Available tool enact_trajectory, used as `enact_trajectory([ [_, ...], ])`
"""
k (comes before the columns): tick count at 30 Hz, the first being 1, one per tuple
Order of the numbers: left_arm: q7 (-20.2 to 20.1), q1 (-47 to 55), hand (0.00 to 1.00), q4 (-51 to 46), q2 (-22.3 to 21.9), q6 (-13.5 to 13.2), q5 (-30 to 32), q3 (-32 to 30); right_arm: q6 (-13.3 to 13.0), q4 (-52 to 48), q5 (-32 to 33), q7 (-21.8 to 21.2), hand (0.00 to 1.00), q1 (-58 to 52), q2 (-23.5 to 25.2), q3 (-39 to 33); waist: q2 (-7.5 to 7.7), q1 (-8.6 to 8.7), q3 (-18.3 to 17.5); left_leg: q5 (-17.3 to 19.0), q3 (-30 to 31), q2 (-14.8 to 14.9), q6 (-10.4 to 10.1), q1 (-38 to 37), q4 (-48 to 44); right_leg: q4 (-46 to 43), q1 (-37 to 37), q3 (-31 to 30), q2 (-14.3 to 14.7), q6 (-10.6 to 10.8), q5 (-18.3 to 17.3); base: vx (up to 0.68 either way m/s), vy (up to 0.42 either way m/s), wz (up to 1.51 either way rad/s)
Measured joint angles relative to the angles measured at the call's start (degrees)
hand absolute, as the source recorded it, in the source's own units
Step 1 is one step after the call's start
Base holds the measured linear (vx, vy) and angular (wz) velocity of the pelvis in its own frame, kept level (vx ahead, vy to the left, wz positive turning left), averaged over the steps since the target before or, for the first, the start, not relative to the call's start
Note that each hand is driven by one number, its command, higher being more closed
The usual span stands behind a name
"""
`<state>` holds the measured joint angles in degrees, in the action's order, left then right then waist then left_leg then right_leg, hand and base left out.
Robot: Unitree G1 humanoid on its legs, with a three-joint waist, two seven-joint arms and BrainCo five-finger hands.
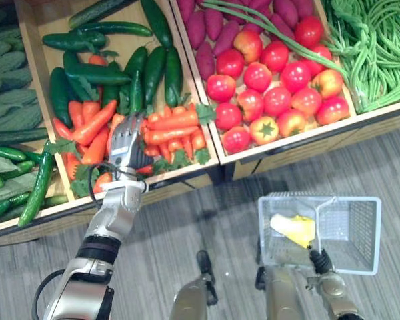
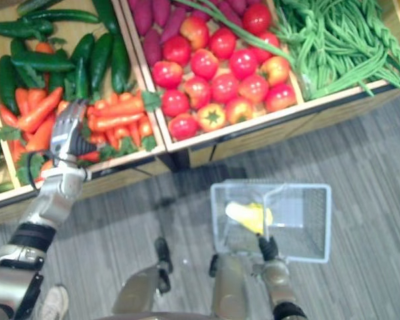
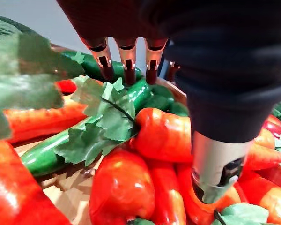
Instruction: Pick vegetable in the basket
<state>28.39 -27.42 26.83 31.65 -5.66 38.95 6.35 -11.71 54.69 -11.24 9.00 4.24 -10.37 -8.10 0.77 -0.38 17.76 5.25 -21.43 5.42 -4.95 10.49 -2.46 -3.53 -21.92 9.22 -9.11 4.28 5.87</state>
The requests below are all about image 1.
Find purple sweet potato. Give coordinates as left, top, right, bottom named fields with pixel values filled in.
left=269, top=13, right=296, bottom=41
left=176, top=0, right=196, bottom=25
left=291, top=0, right=315, bottom=19
left=241, top=21, right=266, bottom=35
left=204, top=7, right=225, bottom=42
left=213, top=19, right=241, bottom=58
left=195, top=41, right=216, bottom=81
left=219, top=0, right=248, bottom=25
left=273, top=0, right=299, bottom=29
left=186, top=9, right=207, bottom=51

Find yellow white napa cabbage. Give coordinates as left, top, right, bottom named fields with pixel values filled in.
left=269, top=214, right=317, bottom=249

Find yellow orange tomato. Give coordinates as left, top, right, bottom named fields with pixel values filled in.
left=249, top=115, right=280, bottom=146

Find robot leg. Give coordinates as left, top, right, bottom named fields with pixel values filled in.
left=169, top=249, right=219, bottom=320
left=255, top=263, right=308, bottom=320

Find wooden crate with beans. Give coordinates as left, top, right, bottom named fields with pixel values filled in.
left=319, top=0, right=400, bottom=117

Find orange red tomato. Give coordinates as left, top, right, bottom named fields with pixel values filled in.
left=311, top=68, right=345, bottom=100
left=277, top=109, right=308, bottom=139
left=233, top=29, right=264, bottom=65

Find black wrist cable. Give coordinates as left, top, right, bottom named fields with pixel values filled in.
left=87, top=162, right=121, bottom=205

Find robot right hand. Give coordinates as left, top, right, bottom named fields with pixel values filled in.
left=308, top=247, right=336, bottom=276

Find green long bean strands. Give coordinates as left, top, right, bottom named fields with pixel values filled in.
left=199, top=0, right=350, bottom=80

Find green long bean pile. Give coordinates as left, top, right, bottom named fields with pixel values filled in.
left=321, top=0, right=400, bottom=115

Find robot right leg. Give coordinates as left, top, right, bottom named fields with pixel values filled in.
left=255, top=263, right=308, bottom=320

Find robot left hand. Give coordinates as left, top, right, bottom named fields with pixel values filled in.
left=106, top=112, right=155, bottom=174

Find wooden crate with cucumbers carrots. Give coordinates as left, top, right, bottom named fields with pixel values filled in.
left=14, top=0, right=221, bottom=205

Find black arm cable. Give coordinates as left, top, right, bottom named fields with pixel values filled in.
left=31, top=269, right=66, bottom=320

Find white mesh shopping basket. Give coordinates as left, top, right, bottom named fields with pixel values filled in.
left=257, top=192, right=383, bottom=276

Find green carrot leaves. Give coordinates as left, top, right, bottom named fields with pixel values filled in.
left=69, top=164, right=101, bottom=198
left=153, top=149, right=193, bottom=175
left=194, top=103, right=218, bottom=127
left=45, top=137, right=81, bottom=158
left=193, top=147, right=212, bottom=166

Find wooden crate with tomatoes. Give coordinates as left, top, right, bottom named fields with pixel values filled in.
left=169, top=0, right=358, bottom=167

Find robot left leg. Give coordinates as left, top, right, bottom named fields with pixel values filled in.
left=169, top=249, right=219, bottom=320

